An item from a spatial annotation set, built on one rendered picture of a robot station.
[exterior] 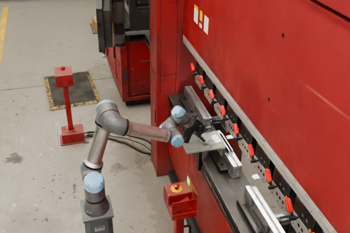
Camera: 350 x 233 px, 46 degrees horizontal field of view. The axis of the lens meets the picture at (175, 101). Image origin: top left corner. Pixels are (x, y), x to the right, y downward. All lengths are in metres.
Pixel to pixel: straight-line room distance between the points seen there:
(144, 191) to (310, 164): 2.27
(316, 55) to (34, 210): 2.81
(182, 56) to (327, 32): 1.91
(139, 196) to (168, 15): 1.60
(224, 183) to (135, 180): 1.47
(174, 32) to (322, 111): 1.82
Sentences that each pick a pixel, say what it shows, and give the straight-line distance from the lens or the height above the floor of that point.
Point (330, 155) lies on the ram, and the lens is 1.62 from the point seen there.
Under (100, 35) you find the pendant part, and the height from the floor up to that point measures 1.39.
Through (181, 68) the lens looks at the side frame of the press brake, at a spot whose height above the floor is 1.11.
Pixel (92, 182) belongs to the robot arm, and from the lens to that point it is 2.41.
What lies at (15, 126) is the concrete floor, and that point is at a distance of 4.86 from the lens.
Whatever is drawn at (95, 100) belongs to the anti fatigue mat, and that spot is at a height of 0.02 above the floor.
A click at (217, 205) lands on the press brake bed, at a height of 0.77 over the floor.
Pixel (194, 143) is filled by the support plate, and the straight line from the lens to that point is 2.68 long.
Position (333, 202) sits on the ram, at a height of 1.50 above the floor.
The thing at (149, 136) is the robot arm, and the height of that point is 1.25.
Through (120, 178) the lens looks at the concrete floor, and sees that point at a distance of 3.94.
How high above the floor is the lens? 2.59
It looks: 31 degrees down
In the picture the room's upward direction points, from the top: 1 degrees clockwise
